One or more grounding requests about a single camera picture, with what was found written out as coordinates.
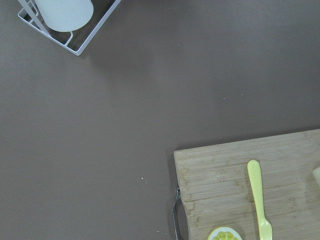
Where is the wooden cutting board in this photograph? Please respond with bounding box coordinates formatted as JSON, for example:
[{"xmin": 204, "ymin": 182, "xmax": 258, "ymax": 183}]
[{"xmin": 174, "ymin": 129, "xmax": 320, "ymax": 240}]

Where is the yellow plastic knife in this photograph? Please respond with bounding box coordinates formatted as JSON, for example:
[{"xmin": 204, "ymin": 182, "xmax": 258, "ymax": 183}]
[{"xmin": 247, "ymin": 160, "xmax": 273, "ymax": 240}]

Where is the white cup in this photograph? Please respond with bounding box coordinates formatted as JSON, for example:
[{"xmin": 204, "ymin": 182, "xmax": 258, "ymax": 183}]
[{"xmin": 35, "ymin": 0, "xmax": 94, "ymax": 32}]

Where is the white cup rack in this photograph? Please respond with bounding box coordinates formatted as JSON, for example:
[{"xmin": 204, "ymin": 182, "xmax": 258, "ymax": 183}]
[{"xmin": 18, "ymin": 0, "xmax": 120, "ymax": 56}]

